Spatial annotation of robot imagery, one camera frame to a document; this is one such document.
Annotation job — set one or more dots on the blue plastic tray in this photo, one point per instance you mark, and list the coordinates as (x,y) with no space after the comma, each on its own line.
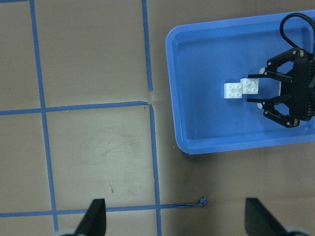
(202,57)

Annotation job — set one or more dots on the white block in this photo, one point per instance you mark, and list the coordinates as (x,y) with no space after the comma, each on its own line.
(249,86)
(232,91)

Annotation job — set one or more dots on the brown paper table cover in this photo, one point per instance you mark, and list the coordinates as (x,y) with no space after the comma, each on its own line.
(85,112)

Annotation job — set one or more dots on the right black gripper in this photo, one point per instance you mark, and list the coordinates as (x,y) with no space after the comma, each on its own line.
(294,69)

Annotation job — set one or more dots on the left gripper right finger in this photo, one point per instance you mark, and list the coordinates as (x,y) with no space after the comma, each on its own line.
(259,221)

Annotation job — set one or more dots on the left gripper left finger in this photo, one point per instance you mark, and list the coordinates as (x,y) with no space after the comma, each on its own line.
(94,220)

